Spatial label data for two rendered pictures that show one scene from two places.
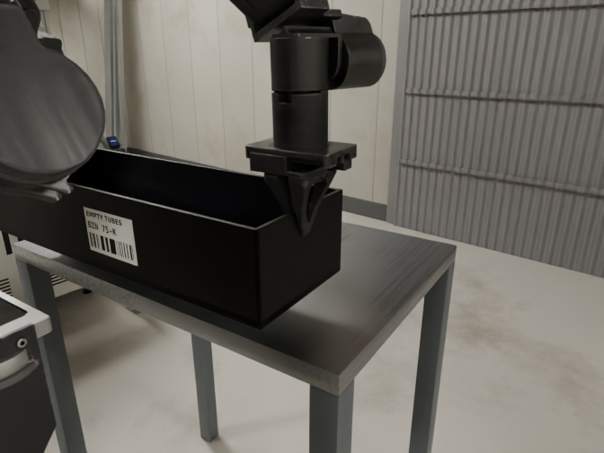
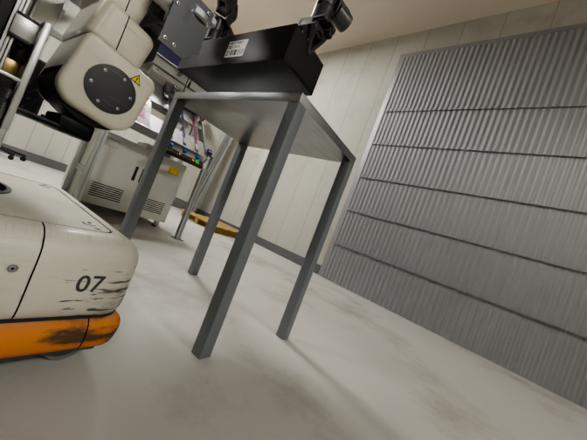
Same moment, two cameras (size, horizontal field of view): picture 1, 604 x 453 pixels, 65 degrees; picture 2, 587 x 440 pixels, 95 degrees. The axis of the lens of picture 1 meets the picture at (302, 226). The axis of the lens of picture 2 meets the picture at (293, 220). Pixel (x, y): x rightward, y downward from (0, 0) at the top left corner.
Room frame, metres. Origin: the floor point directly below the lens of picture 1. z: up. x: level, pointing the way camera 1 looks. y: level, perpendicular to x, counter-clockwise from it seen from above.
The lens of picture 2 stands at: (-0.32, -0.17, 0.43)
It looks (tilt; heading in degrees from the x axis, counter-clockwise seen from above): 2 degrees up; 2
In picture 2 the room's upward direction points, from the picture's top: 21 degrees clockwise
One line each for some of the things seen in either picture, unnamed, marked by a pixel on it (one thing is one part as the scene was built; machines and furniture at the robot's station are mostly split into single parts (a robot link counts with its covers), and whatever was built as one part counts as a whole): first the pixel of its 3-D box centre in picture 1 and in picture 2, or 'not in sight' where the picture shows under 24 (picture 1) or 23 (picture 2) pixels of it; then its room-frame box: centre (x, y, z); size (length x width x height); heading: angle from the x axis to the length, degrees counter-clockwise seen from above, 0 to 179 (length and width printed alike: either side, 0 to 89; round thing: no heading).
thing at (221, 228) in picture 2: not in sight; (215, 225); (3.87, 1.08, 0.05); 1.11 x 0.74 x 0.10; 50
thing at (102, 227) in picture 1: (139, 210); (243, 67); (0.65, 0.24, 0.92); 0.57 x 0.17 x 0.11; 57
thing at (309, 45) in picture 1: (304, 64); (328, 3); (0.49, 0.00, 1.12); 0.07 x 0.06 x 0.07; 131
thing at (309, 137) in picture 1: (300, 127); (320, 19); (0.49, 0.00, 1.06); 0.10 x 0.07 x 0.07; 57
